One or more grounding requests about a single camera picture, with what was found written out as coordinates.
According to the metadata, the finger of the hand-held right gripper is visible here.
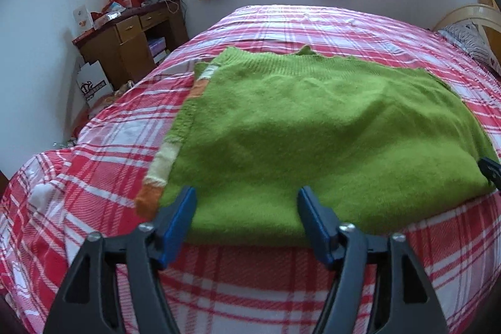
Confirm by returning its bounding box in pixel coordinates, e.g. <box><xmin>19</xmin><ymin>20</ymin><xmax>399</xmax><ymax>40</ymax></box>
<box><xmin>479</xmin><ymin>157</ymin><xmax>501</xmax><ymax>198</ymax></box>

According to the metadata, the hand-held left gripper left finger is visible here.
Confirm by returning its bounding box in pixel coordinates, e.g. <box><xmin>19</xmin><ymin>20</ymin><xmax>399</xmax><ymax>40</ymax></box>
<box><xmin>43</xmin><ymin>186</ymin><xmax>197</xmax><ymax>334</ymax></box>

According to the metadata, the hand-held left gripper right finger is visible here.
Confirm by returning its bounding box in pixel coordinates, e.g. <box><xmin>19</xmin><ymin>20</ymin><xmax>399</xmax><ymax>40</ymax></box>
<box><xmin>297</xmin><ymin>186</ymin><xmax>449</xmax><ymax>334</ymax></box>

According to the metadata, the green orange striped knit sweater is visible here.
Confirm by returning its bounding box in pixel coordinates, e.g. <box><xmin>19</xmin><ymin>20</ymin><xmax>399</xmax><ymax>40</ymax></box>
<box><xmin>135</xmin><ymin>45</ymin><xmax>501</xmax><ymax>246</ymax></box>

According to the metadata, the grey striped pillow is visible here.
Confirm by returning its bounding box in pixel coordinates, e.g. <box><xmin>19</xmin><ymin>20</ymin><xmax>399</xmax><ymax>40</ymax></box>
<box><xmin>437</xmin><ymin>22</ymin><xmax>501</xmax><ymax>74</ymax></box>

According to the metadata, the cream wooden headboard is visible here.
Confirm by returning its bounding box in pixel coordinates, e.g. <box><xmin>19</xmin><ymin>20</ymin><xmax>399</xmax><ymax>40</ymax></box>
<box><xmin>432</xmin><ymin>3</ymin><xmax>501</xmax><ymax>64</ymax></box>

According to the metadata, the white paper shopping bag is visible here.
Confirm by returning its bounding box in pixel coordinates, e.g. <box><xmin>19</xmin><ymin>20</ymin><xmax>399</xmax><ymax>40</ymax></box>
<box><xmin>76</xmin><ymin>61</ymin><xmax>113</xmax><ymax>108</ymax></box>

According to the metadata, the brown wooden desk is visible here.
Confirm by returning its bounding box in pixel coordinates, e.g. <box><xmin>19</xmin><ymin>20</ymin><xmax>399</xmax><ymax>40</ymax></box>
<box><xmin>71</xmin><ymin>0</ymin><xmax>189</xmax><ymax>90</ymax></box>

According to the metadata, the red plaid bed sheet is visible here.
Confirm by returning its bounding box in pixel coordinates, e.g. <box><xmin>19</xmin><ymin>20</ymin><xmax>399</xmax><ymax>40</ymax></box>
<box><xmin>0</xmin><ymin>4</ymin><xmax>501</xmax><ymax>334</ymax></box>

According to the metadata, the white flat box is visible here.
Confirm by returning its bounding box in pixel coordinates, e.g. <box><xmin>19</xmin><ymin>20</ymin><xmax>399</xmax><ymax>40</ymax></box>
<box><xmin>92</xmin><ymin>3</ymin><xmax>126</xmax><ymax>29</ymax></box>

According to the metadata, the white upright carton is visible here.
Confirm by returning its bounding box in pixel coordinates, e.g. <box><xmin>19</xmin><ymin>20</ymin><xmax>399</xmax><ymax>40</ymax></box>
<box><xmin>73</xmin><ymin>6</ymin><xmax>95</xmax><ymax>30</ymax></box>

